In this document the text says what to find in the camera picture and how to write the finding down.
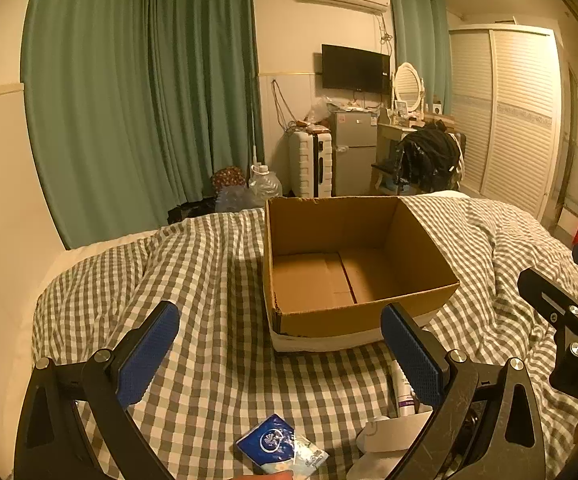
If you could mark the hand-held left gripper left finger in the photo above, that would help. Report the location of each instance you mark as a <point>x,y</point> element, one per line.
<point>149,355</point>

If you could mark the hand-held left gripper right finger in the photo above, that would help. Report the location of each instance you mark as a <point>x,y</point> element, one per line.
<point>414,355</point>

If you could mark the white tube with purple band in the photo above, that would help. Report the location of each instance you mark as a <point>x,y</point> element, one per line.
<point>401,390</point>

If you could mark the cardboard box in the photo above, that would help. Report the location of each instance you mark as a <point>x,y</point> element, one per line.
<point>349,320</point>

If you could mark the white object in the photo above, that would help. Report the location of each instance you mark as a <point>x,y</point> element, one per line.
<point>394,435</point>

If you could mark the blue tissue packet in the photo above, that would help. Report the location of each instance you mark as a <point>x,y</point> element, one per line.
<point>274,442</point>

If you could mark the black bag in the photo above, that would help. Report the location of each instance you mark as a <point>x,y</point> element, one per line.
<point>194,210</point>

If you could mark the white louvred wardrobe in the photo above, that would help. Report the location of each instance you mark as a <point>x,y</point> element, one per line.
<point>514,110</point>

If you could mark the black clothing on chair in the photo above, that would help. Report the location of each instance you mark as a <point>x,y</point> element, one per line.
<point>431,157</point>

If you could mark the bluish water jug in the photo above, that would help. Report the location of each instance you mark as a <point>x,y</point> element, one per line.
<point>234,200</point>

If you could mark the patterned bag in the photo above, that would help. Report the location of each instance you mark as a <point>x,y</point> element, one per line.
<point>228,179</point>

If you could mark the clear water jug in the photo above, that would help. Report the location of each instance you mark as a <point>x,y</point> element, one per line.
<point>265,187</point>

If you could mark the small silver fridge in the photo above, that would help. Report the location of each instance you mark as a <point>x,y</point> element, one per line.
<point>353,152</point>

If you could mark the white dressing table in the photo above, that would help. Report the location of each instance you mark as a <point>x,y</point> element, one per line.
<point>386,135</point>

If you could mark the white suitcase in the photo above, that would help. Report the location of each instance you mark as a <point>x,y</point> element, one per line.
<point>306,162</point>

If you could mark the white pole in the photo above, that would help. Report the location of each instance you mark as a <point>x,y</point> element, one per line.
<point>254,135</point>

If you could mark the white oval mirror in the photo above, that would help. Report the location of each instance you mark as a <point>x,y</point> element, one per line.
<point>408,82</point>

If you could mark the clear plastic bag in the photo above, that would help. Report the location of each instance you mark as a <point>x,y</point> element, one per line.
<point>319,110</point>

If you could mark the dark green curtain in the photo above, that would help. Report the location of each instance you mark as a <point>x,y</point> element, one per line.
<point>84,100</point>
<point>204,90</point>

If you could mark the light green curtain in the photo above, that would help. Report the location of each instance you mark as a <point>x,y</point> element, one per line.
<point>419,30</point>

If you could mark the small picture frame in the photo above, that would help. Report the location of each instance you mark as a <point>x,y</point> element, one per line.
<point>401,107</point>

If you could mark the black wall television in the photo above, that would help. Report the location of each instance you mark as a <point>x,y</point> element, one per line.
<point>354,67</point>

